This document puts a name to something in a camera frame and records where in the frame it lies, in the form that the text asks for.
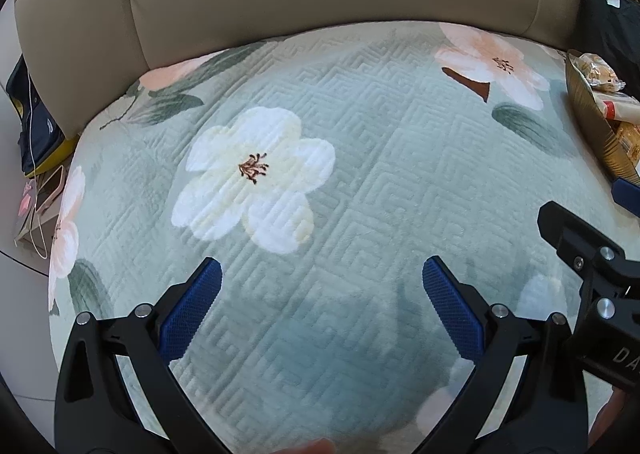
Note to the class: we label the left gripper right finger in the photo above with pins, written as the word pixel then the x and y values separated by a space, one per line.
pixel 526 392

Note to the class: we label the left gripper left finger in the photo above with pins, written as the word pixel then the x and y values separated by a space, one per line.
pixel 93 411

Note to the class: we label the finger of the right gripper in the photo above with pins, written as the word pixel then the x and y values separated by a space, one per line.
pixel 582 247
pixel 626 194

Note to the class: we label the yellow cake pack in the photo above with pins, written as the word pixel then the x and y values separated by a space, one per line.
pixel 628 136

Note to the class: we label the person's left hand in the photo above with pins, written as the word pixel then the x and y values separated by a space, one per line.
pixel 318 446

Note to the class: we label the gold ribbed bowl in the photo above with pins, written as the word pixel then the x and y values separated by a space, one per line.
pixel 597 133

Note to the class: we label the white red wafer pack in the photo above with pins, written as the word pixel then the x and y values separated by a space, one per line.
pixel 618 107

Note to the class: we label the clear pack of crackers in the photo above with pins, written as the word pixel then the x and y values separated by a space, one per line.
pixel 598 74

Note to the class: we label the pink items on floor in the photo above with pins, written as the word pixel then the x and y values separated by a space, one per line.
pixel 38 210

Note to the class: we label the dark blue bag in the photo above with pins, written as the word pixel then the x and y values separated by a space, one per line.
pixel 42 143

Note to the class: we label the floral quilted seat cover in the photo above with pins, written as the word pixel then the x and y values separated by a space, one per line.
pixel 321 170

